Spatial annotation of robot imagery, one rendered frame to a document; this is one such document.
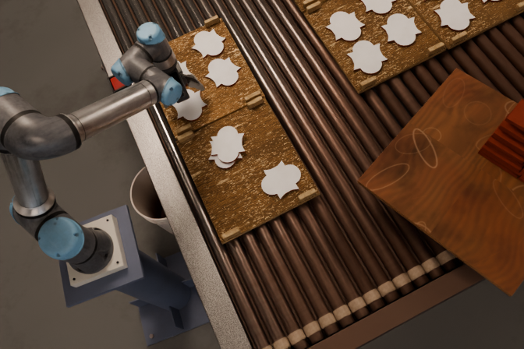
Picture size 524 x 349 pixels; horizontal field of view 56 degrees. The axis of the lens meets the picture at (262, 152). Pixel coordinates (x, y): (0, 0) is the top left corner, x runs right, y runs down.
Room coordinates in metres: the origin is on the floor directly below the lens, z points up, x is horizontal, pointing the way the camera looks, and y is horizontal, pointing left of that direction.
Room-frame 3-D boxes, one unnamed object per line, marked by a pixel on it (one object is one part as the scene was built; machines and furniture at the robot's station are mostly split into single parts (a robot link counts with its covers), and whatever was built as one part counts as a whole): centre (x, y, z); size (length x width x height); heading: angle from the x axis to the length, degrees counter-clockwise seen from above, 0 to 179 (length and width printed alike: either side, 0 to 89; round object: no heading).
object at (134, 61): (0.96, 0.27, 1.27); 0.11 x 0.11 x 0.08; 34
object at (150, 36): (1.03, 0.20, 1.27); 0.09 x 0.08 x 0.11; 124
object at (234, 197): (0.70, 0.07, 0.93); 0.41 x 0.35 x 0.02; 8
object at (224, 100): (1.11, 0.12, 0.93); 0.41 x 0.35 x 0.02; 8
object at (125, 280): (0.60, 0.64, 0.43); 0.38 x 0.38 x 0.87; 2
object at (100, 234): (0.60, 0.64, 0.96); 0.15 x 0.15 x 0.10
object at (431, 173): (0.39, -0.58, 1.03); 0.50 x 0.50 x 0.02; 30
